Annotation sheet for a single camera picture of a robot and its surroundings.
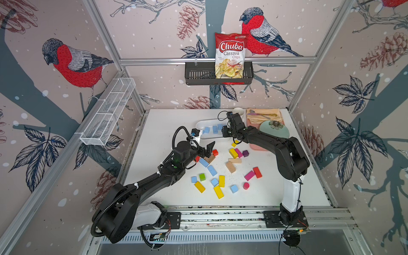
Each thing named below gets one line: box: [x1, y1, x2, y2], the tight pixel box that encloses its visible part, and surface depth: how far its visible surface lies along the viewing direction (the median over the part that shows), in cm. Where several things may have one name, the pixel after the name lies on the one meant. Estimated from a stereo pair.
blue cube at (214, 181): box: [210, 177, 219, 187], surface depth 87 cm
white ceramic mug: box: [232, 107, 245, 116], surface depth 112 cm
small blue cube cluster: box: [198, 157, 209, 168], surface depth 95 cm
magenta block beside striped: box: [234, 147, 243, 158], surface depth 99 cm
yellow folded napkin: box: [246, 108, 284, 124], surface depth 117 cm
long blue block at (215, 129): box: [212, 125, 219, 135], surface depth 111 cm
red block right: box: [252, 166, 263, 179], surface depth 91 cm
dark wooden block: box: [204, 154, 216, 164], surface depth 97 cm
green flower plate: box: [259, 120, 290, 139], surface depth 112 cm
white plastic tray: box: [196, 117, 229, 140], surface depth 110 cm
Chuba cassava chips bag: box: [214, 32, 248, 85], surface depth 87 cm
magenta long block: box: [243, 170, 256, 182], surface depth 90 cm
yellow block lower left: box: [193, 181, 207, 194], surface depth 86 cm
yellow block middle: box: [218, 175, 226, 188], surface depth 88 cm
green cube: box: [199, 173, 206, 182], surface depth 89 cm
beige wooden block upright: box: [225, 160, 237, 174], surface depth 93 cm
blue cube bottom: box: [230, 184, 239, 194], surface depth 85 cm
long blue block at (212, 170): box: [207, 164, 218, 177], surface depth 92 cm
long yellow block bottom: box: [213, 185, 225, 200], surface depth 85 cm
